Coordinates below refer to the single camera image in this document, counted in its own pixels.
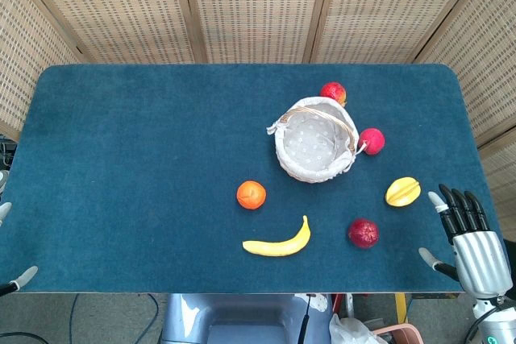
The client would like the yellow table leg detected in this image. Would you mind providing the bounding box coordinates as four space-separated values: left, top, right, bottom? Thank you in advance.
394 293 409 325

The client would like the white plastic bag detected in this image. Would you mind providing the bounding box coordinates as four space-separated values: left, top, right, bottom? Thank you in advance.
328 313 383 344

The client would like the pink red peach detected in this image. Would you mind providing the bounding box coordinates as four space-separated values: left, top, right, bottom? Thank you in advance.
358 127 386 156

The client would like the pink plastic bin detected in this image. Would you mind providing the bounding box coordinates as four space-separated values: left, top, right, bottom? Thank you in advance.
372 323 422 344

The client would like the black floor cable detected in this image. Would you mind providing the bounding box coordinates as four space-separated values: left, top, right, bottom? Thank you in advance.
0 331 40 344

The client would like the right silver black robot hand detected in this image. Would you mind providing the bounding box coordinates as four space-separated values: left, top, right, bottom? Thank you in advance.
418 184 511 299

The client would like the white fabric-lined wicker basket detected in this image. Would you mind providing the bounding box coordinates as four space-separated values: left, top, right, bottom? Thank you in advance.
265 96 368 184

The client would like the orange fruit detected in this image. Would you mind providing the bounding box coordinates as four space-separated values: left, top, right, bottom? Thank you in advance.
236 180 267 211

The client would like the blue carpet table mat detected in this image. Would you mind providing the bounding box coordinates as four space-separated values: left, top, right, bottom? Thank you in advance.
0 63 506 295

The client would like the woven bamboo folding screen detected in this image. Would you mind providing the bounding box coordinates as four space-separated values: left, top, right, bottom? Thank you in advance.
0 0 516 242

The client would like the yellow banana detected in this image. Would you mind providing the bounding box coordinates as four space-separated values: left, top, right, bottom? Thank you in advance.
242 214 312 258

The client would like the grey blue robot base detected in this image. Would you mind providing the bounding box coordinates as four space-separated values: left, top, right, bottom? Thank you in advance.
160 292 335 344

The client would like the red yellow apple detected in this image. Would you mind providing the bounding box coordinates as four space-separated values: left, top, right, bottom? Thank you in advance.
320 81 348 107

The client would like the yellow starfruit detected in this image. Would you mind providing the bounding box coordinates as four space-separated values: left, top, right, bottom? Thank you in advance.
385 176 422 208

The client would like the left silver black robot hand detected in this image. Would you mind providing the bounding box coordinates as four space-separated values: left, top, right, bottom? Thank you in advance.
0 201 40 297

